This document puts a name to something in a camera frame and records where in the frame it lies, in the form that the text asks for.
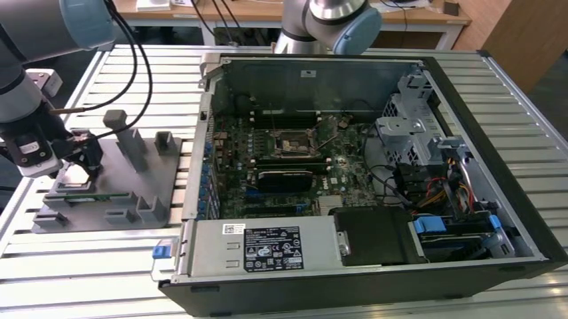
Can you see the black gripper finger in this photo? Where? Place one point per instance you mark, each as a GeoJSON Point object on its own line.
{"type": "Point", "coordinates": [68, 167]}
{"type": "Point", "coordinates": [93, 167]}

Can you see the silver green CPU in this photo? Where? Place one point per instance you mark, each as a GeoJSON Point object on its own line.
{"type": "Point", "coordinates": [74, 176]}

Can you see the thin metal locking lever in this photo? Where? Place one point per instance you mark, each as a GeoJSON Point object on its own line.
{"type": "Point", "coordinates": [335, 132]}

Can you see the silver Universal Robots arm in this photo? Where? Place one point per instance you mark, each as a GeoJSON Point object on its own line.
{"type": "Point", "coordinates": [27, 33]}

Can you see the CPU socket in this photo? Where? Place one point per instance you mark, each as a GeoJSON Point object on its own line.
{"type": "Point", "coordinates": [293, 143]}

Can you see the green RAM stick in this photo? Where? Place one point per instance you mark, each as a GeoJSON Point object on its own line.
{"type": "Point", "coordinates": [100, 197]}

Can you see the grey parts rack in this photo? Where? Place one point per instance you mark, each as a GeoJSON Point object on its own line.
{"type": "Point", "coordinates": [125, 192]}

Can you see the blue plastic case latch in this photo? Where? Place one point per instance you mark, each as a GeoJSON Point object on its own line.
{"type": "Point", "coordinates": [161, 251]}

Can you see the silver power supply unit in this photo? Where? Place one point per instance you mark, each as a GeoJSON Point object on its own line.
{"type": "Point", "coordinates": [213, 246]}

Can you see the white box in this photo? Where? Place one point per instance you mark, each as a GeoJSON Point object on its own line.
{"type": "Point", "coordinates": [153, 5]}

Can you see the black graphics card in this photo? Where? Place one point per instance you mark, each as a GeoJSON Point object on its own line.
{"type": "Point", "coordinates": [284, 181]}

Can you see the wooden desk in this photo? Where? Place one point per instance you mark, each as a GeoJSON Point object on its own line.
{"type": "Point", "coordinates": [179, 11]}

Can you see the small silver chipset heatsink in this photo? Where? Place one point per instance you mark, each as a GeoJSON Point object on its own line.
{"type": "Point", "coordinates": [332, 203]}

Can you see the green motherboard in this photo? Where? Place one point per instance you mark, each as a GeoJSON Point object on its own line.
{"type": "Point", "coordinates": [351, 186]}

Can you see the black open PC case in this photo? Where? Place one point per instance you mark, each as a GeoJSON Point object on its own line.
{"type": "Point", "coordinates": [311, 292]}

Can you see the silver drive cage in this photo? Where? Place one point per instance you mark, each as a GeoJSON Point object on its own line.
{"type": "Point", "coordinates": [400, 139]}

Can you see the blue disk carrier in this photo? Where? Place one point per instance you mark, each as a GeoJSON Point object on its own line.
{"type": "Point", "coordinates": [428, 227]}

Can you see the black hard disk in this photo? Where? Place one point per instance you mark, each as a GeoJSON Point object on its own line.
{"type": "Point", "coordinates": [452, 249]}

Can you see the blue plastic bay latch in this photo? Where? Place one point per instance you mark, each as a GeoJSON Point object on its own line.
{"type": "Point", "coordinates": [494, 224]}

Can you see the small black box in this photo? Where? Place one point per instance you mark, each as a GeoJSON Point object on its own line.
{"type": "Point", "coordinates": [451, 8]}

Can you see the wooden cabinet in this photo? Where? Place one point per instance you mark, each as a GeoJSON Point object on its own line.
{"type": "Point", "coordinates": [529, 40]}

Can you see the white black-faced wrist camera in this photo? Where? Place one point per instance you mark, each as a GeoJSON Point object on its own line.
{"type": "Point", "coordinates": [34, 156]}

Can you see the small white wrist camera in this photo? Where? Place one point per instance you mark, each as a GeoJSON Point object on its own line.
{"type": "Point", "coordinates": [45, 81]}

